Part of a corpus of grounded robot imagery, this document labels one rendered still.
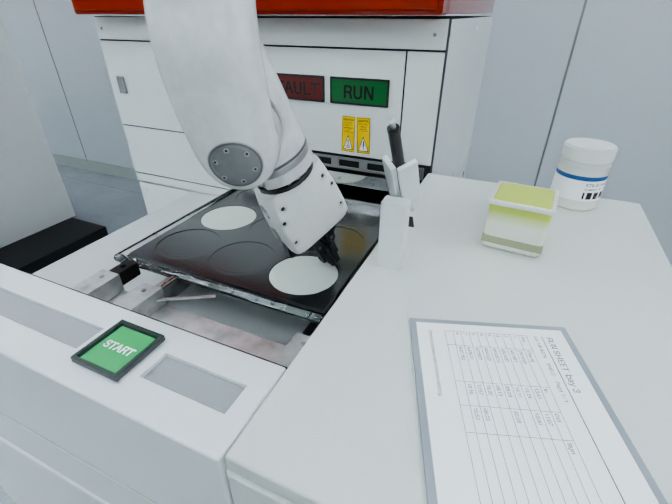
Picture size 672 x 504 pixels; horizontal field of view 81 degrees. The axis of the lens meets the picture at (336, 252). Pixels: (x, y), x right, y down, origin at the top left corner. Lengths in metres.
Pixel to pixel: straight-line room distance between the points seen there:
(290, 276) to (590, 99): 1.90
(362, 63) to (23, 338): 0.64
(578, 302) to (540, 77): 1.82
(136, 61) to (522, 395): 1.03
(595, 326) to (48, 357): 0.52
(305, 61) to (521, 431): 0.71
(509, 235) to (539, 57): 1.74
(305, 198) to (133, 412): 0.29
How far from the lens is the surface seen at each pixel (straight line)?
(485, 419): 0.34
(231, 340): 0.52
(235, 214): 0.77
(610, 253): 0.61
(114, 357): 0.41
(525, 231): 0.53
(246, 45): 0.33
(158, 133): 1.14
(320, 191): 0.50
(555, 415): 0.36
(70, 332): 0.48
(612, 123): 2.30
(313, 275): 0.58
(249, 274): 0.59
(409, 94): 0.77
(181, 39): 0.34
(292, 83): 0.86
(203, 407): 0.35
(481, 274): 0.49
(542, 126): 2.27
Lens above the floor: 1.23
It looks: 31 degrees down
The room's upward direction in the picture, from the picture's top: straight up
